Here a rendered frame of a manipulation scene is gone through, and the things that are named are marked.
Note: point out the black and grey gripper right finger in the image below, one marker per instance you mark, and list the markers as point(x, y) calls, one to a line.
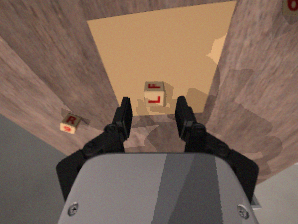
point(198, 140)

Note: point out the tan flat mat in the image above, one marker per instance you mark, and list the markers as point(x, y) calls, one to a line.
point(180, 46)

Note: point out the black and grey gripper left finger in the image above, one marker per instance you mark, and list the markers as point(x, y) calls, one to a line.
point(112, 139)

